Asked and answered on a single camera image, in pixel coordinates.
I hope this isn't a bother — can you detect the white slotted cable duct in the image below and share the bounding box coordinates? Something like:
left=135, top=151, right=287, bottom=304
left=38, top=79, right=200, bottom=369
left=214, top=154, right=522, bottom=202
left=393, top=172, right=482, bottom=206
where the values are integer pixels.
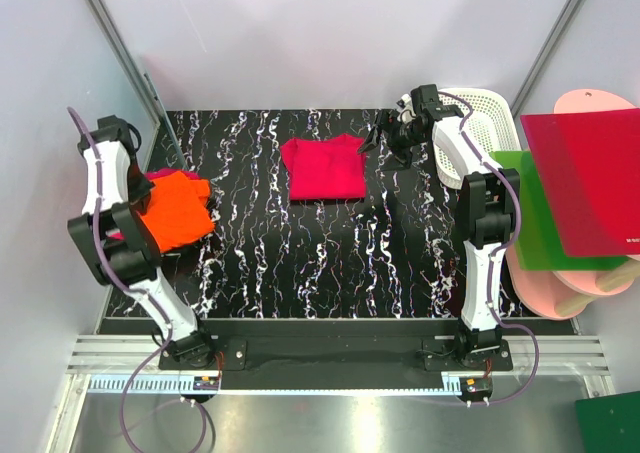
left=87, top=375, right=586, bottom=397

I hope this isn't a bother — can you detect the dark green board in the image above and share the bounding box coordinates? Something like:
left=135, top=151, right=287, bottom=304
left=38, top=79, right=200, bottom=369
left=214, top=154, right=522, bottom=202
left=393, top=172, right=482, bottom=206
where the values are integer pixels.
left=575, top=391, right=640, bottom=453

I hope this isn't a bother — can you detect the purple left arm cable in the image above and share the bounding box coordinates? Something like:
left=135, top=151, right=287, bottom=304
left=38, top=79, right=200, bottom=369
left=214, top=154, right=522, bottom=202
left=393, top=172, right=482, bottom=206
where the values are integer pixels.
left=66, top=105, right=217, bottom=449

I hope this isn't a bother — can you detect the orange t shirt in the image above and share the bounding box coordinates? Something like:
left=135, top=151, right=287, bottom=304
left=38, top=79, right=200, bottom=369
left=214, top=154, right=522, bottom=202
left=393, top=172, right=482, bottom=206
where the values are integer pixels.
left=141, top=178, right=215, bottom=253

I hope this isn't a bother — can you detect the pink round stool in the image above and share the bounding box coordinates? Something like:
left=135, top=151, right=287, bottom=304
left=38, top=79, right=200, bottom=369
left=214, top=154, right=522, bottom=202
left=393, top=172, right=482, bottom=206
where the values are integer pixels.
left=506, top=89, right=639, bottom=320

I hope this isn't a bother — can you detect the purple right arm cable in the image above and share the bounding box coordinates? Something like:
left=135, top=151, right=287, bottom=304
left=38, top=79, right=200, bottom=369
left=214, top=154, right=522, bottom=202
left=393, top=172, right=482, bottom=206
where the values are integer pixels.
left=437, top=90, right=540, bottom=405

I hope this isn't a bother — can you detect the aluminium rail frame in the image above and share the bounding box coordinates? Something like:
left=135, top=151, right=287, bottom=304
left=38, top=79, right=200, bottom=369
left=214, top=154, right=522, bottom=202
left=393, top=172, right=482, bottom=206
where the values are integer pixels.
left=69, top=335, right=609, bottom=376

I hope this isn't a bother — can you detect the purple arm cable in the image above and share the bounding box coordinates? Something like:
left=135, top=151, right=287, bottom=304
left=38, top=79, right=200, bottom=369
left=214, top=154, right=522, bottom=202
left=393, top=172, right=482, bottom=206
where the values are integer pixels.
left=66, top=105, right=217, bottom=449
left=437, top=90, right=540, bottom=405

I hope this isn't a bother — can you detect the red translucent plastic sheet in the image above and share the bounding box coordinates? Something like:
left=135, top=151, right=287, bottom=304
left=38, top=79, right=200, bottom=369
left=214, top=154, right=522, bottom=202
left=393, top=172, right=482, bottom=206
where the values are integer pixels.
left=521, top=108, right=639, bottom=257

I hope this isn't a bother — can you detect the green translucent plastic sheet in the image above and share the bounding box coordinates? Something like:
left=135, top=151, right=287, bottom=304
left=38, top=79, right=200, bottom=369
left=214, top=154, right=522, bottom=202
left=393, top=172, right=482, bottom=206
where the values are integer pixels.
left=490, top=151, right=628, bottom=271

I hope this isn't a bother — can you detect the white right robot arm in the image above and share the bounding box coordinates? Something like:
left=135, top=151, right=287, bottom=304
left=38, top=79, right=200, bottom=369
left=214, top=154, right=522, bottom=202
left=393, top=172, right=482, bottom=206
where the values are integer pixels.
left=359, top=84, right=521, bottom=370

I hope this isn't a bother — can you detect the white plastic basket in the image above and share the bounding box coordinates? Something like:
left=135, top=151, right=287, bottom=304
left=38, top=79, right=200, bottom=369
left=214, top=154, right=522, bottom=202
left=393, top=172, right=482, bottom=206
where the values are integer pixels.
left=431, top=86, right=520, bottom=190

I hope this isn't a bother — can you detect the magenta folded t shirt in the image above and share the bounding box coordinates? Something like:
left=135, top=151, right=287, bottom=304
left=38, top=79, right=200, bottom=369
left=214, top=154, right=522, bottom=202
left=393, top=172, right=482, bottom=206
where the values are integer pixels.
left=145, top=168, right=201, bottom=182

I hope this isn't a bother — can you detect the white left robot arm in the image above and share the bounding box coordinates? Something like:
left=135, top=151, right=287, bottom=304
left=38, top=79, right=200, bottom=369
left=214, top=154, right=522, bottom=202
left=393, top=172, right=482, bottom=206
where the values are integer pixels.
left=67, top=107, right=216, bottom=369

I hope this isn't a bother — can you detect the red t shirt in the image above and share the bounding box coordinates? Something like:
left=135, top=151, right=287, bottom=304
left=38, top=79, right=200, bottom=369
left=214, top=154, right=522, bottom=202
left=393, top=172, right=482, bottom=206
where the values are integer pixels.
left=280, top=134, right=366, bottom=201

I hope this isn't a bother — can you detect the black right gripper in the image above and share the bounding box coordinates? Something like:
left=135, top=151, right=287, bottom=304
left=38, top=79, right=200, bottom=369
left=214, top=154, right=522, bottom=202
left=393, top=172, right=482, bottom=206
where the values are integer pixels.
left=357, top=110, right=427, bottom=173

